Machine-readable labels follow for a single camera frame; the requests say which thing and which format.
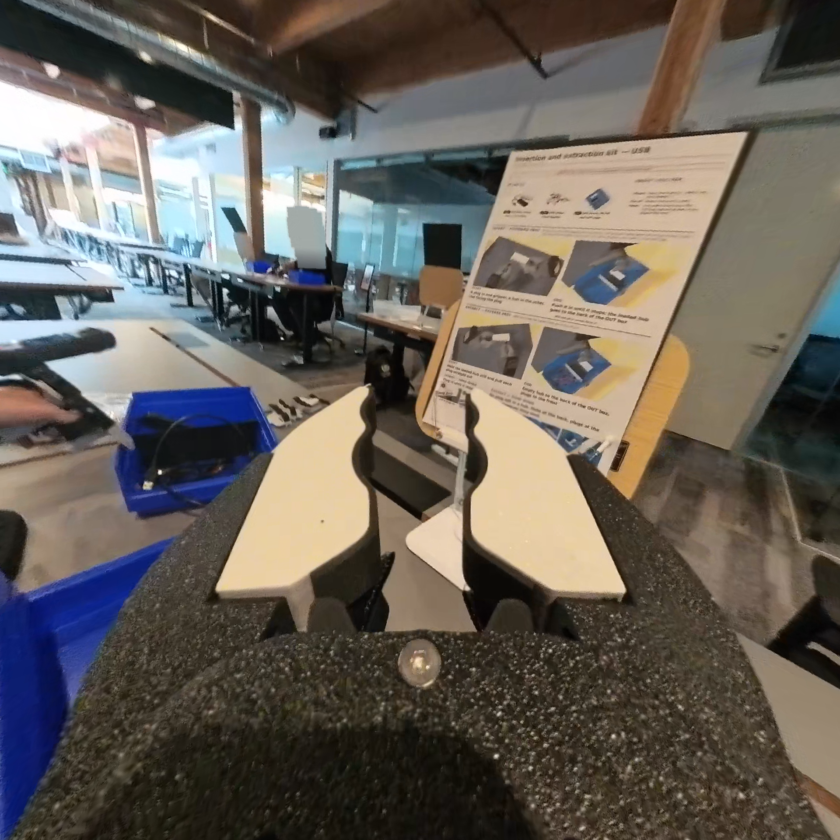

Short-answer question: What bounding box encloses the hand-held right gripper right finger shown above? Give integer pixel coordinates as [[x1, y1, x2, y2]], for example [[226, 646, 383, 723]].
[[461, 388, 628, 619]]

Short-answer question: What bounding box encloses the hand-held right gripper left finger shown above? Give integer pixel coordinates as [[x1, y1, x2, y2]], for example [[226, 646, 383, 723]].
[[215, 385, 386, 632]]

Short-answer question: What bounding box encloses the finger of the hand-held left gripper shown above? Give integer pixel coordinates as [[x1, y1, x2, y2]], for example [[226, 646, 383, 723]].
[[92, 416, 136, 455]]

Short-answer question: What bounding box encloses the black usb cable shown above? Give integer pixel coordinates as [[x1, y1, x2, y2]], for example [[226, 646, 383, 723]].
[[141, 413, 221, 508]]

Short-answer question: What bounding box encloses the blue plastic bin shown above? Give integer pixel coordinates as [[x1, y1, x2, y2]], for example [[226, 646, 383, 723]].
[[115, 387, 280, 519], [0, 537, 179, 840]]

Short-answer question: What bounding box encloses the person's left hand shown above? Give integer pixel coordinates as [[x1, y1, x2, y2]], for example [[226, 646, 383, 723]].
[[0, 386, 80, 429]]

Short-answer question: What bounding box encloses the black table plate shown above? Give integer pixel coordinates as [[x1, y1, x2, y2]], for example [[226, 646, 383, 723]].
[[367, 407, 466, 526]]

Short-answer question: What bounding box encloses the rounded wooden board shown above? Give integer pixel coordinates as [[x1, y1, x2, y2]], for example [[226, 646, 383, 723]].
[[415, 298, 691, 501]]

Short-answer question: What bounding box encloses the black backpack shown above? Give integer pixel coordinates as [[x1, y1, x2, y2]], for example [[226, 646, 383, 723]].
[[364, 346, 412, 409]]

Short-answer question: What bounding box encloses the wooden office desk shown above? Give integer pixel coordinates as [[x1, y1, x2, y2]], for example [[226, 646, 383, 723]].
[[356, 308, 442, 371]]

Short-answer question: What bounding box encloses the long office desk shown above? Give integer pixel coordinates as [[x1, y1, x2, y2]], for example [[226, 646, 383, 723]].
[[156, 251, 346, 368]]

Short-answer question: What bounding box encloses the slim wooden column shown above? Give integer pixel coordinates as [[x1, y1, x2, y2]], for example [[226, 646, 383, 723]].
[[239, 95, 265, 260]]

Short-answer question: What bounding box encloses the light wooden panel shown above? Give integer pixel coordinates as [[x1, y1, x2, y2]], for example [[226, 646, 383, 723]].
[[419, 265, 466, 311]]

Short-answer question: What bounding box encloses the printed instruction sheet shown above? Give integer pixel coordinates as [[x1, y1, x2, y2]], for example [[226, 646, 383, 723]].
[[420, 131, 753, 475]]

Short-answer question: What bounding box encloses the black ceiling panel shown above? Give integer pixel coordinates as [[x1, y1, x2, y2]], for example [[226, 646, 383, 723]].
[[0, 13, 237, 130]]

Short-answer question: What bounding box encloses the black standing panel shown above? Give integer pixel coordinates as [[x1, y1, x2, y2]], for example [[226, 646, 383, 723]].
[[423, 222, 464, 269]]

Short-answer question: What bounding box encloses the black office chair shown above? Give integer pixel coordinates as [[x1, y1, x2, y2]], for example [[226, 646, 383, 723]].
[[766, 554, 840, 687]]

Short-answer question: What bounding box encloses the grey door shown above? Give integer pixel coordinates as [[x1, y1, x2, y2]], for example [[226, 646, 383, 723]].
[[668, 128, 840, 455]]

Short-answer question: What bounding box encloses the thick wooden column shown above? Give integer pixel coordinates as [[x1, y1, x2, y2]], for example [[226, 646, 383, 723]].
[[637, 0, 728, 137]]

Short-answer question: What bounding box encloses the silver ventilation duct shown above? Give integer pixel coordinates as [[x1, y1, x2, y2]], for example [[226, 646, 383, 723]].
[[39, 0, 296, 127]]

